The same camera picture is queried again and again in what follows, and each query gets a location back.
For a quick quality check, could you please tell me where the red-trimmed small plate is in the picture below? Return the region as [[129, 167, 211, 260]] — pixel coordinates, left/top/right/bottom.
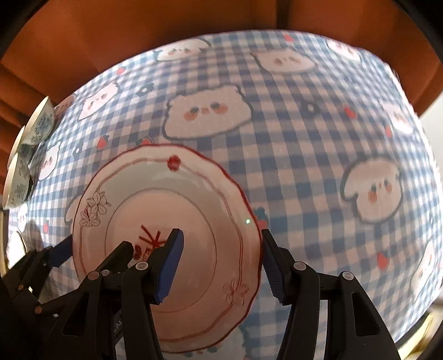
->
[[70, 143, 264, 354]]

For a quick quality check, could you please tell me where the floral bowl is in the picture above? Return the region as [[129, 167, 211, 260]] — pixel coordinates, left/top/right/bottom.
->
[[7, 127, 35, 168], [2, 153, 33, 209], [21, 96, 55, 145]]

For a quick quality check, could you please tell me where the blue checkered cartoon tablecloth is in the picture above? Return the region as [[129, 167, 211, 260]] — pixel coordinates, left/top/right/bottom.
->
[[8, 31, 442, 359]]

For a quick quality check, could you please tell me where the orange curtain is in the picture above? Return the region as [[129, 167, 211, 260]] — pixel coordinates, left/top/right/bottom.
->
[[1, 1, 442, 167]]

